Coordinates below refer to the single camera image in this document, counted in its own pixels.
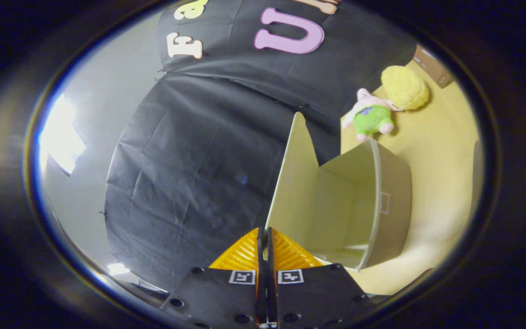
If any black backdrop cloth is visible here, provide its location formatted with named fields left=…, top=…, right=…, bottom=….
left=104, top=0, right=419, bottom=293

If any yellow plush bread toy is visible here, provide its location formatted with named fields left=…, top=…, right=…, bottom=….
left=380, top=65, right=430, bottom=111

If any beige storage box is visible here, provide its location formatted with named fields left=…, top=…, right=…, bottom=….
left=265, top=112, right=413, bottom=271

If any brown cover book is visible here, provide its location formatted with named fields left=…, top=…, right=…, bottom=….
left=413, top=44, right=455, bottom=89

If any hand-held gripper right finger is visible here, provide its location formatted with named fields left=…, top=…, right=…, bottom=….
left=267, top=227, right=373, bottom=329

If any pink and green plush toy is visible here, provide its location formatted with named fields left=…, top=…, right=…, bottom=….
left=342, top=88, right=400, bottom=142

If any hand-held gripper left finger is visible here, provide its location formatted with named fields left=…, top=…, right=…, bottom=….
left=160, top=227, right=263, bottom=329

